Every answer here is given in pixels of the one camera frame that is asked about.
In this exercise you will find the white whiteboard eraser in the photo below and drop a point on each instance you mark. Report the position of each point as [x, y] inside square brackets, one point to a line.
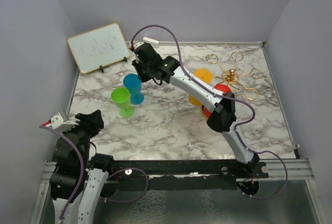
[153, 42]

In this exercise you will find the gold wire glass rack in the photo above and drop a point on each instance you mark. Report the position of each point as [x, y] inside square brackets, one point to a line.
[230, 78]

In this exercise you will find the red plastic wine glass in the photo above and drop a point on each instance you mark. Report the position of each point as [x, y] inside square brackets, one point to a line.
[220, 90]

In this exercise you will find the small framed whiteboard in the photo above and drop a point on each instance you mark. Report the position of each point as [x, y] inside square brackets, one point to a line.
[98, 48]

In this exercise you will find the green plastic wine glass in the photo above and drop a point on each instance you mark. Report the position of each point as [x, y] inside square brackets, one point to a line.
[122, 99]

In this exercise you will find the orange plastic wine glass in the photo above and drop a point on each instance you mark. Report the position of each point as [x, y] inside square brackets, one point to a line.
[206, 76]

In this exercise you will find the blue plastic wine glass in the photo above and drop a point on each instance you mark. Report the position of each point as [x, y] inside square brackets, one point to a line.
[134, 85]

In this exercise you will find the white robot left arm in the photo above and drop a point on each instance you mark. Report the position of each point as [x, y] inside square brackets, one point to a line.
[77, 180]

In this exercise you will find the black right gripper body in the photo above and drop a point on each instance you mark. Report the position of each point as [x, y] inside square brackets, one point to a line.
[143, 72]

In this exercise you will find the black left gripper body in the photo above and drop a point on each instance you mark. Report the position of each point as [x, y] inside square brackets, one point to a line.
[85, 135]

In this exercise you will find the black metal base rail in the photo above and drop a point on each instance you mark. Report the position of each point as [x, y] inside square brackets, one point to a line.
[173, 175]

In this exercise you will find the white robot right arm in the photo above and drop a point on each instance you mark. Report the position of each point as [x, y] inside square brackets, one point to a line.
[222, 106]

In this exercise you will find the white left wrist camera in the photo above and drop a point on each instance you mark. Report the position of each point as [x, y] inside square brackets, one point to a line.
[61, 122]

